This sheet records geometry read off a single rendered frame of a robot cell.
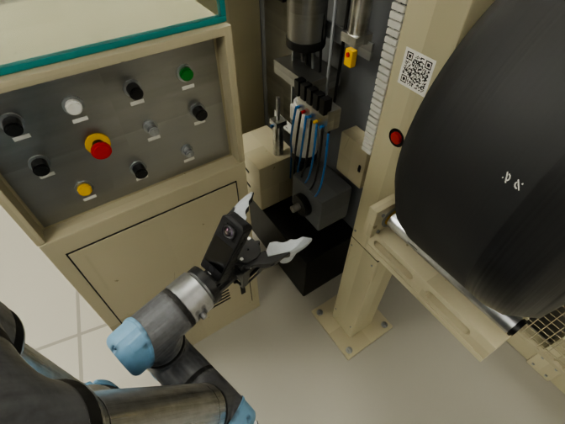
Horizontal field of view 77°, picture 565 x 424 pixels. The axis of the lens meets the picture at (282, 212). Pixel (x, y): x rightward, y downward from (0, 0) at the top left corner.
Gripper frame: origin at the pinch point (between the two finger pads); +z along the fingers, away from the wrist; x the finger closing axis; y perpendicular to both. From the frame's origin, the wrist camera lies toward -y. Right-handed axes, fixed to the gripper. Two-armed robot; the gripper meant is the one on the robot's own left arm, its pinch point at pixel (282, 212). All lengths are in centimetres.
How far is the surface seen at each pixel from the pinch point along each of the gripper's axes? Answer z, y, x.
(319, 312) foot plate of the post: 34, 104, 8
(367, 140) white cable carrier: 38.5, 7.8, -2.8
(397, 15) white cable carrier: 38.4, -22.6, -6.6
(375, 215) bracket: 21.9, 11.2, 11.4
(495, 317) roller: 17.3, 10.1, 42.3
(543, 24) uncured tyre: 17.2, -37.2, 18.6
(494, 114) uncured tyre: 10.8, -29.2, 20.2
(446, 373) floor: 48, 99, 64
